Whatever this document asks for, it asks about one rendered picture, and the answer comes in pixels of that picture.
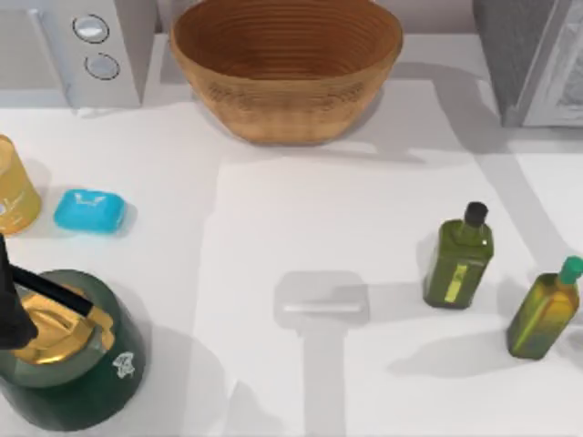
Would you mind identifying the green bottle with black cap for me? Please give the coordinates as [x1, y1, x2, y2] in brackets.
[423, 200, 496, 310]

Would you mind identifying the round microwave knob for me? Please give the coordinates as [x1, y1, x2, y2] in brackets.
[83, 52, 122, 81]
[71, 13, 111, 41]

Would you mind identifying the brown woven basket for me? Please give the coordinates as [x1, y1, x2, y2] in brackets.
[169, 0, 404, 147]

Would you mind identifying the yellow cup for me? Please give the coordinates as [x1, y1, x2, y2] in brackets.
[0, 134, 44, 237]

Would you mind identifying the blue soap bar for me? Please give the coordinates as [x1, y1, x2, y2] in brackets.
[53, 188, 128, 236]

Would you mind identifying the pale microwave oven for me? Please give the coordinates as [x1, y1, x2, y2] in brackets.
[0, 0, 161, 109]

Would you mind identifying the dark green kettle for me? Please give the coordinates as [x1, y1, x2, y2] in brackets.
[0, 263, 147, 432]

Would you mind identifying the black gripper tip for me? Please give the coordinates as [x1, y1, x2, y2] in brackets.
[0, 232, 39, 351]

